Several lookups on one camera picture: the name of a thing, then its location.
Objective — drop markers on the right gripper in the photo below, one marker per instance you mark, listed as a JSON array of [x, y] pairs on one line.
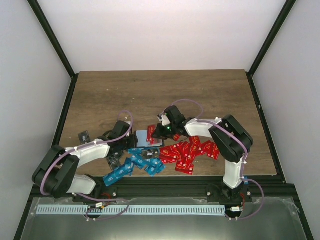
[[159, 133]]

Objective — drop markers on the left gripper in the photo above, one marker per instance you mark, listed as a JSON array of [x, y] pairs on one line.
[[134, 143]]

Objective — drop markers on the red VIP card 830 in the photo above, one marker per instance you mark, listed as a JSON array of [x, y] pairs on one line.
[[150, 130]]

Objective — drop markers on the black card holder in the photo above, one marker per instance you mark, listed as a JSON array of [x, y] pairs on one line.
[[144, 141]]

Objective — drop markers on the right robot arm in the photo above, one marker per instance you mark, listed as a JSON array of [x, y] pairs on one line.
[[231, 139]]

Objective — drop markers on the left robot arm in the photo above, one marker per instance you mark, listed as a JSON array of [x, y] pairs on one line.
[[56, 174]]

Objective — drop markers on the lone red VIP card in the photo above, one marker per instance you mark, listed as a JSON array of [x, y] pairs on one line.
[[176, 137]]

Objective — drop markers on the black VIP card pile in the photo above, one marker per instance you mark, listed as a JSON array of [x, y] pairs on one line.
[[115, 160]]

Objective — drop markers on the red VIP card pile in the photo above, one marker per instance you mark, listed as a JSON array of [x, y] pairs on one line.
[[183, 154]]

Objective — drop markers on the blue VIP card pile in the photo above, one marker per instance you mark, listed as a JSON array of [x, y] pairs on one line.
[[156, 166]]

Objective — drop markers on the lone black VIP card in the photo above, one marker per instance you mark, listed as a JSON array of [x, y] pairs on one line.
[[84, 137]]

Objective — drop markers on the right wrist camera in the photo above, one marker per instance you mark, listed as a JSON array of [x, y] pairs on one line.
[[163, 119]]

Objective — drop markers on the white slotted cable duct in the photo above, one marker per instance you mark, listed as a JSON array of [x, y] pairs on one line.
[[139, 210]]

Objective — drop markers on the black aluminium frame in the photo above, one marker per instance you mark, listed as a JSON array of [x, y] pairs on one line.
[[175, 186]]

